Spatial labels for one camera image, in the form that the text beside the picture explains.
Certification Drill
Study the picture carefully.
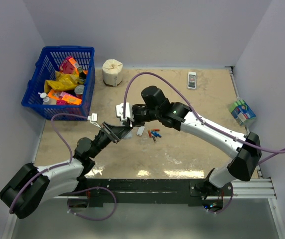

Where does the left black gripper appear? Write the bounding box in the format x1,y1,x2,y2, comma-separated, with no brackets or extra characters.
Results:
89,122,133,159

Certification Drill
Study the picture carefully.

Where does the white battery cover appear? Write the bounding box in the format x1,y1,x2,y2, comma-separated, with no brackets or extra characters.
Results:
136,126,145,136

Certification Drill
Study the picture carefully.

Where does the long white remote control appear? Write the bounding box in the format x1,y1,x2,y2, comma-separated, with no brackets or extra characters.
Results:
123,131,133,140

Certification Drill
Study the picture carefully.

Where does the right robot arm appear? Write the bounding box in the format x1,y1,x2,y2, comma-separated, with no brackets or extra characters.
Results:
132,86,261,196

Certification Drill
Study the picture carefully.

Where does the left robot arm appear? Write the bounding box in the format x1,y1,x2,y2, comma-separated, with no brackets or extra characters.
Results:
0,121,133,219

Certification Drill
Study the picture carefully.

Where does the small white remote control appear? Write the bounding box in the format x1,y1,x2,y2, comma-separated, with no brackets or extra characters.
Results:
187,71,197,90

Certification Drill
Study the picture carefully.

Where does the wrapped toilet paper roll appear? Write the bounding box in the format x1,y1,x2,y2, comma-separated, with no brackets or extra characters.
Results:
102,59,123,87

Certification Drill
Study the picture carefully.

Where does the red tin can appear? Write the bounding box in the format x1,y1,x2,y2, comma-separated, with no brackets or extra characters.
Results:
74,85,85,99

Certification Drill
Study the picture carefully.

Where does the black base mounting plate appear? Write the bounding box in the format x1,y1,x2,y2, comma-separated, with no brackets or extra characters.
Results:
75,179,232,207

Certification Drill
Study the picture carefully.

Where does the orange pink snack pack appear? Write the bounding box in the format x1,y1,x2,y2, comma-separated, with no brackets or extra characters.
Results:
47,89,82,105

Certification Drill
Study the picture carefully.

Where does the yellow snack bag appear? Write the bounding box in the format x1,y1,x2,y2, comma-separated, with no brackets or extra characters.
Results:
44,71,79,93

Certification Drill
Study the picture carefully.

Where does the white small bottle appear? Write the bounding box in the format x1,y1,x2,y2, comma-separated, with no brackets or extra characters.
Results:
38,92,51,105

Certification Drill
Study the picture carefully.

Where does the pink snack box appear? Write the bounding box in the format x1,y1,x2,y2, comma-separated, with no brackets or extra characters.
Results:
59,56,80,75

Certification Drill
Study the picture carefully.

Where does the green blue sponge pack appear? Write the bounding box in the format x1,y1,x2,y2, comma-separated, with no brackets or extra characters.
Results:
228,98,256,127

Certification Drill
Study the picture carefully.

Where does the blue plastic basket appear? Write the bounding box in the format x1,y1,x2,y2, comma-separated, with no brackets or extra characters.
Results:
21,46,95,121

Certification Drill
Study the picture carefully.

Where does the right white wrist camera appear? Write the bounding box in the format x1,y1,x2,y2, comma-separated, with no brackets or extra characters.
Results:
115,102,134,122

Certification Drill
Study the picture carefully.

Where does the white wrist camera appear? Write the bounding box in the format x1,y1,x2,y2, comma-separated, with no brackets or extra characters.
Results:
115,102,134,122
87,113,101,128

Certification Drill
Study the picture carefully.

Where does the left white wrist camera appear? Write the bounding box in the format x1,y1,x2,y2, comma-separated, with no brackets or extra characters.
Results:
87,113,101,128

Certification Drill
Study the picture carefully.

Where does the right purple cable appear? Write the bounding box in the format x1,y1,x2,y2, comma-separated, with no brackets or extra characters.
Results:
123,71,285,166

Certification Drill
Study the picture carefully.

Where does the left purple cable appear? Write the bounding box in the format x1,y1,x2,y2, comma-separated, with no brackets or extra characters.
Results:
9,113,90,215

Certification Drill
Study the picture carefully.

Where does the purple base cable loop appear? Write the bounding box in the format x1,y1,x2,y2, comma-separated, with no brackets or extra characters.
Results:
67,186,118,221

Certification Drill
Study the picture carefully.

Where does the aluminium frame rail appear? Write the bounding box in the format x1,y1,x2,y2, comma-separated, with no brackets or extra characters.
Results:
231,178,285,239

